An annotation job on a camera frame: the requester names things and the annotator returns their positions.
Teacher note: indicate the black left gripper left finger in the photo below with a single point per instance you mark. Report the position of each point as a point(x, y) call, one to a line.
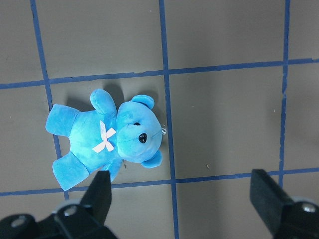
point(85, 220)

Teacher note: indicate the blue teddy bear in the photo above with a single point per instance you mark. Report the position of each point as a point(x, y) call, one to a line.
point(105, 137)

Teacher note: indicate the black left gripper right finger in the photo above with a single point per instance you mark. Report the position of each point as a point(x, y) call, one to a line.
point(285, 217)

